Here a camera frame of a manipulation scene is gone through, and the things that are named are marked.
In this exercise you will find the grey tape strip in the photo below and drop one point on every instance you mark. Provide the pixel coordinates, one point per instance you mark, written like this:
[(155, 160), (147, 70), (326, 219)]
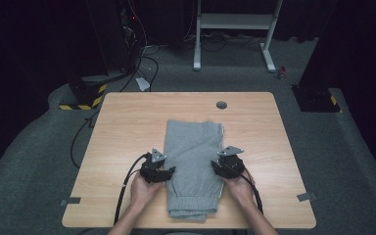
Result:
[(70, 201), (306, 197)]

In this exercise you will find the person's right hand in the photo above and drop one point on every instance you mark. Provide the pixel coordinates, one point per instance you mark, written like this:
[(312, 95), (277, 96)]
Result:
[(242, 191)]

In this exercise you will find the person's left hand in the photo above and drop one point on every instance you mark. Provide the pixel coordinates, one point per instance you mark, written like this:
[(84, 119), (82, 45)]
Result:
[(142, 194)]

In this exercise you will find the white paper scrap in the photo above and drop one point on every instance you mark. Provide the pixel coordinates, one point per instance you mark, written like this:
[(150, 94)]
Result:
[(143, 84)]

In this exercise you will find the black equipment tower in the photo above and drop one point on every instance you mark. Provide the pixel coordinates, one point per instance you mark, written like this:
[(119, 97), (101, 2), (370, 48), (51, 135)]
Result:
[(129, 32)]

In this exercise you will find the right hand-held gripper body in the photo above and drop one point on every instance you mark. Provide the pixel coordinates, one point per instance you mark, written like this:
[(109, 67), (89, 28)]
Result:
[(231, 166)]

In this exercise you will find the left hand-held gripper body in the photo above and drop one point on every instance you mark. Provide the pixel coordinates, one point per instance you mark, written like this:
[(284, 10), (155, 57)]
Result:
[(151, 169)]

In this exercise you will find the white metal stand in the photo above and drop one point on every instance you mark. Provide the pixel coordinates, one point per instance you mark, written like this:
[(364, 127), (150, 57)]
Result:
[(235, 21)]

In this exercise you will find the black yellow striped stand base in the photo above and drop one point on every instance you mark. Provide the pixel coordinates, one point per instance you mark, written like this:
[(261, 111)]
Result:
[(316, 99), (86, 93)]

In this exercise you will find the grey sweat pants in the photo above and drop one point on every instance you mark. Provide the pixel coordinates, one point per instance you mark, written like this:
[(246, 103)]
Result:
[(192, 147)]

